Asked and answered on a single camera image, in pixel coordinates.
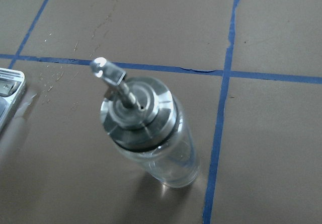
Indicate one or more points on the glass sauce bottle metal spout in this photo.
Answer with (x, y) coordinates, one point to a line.
(147, 123)

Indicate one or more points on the silver digital kitchen scale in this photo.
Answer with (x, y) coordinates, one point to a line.
(13, 85)

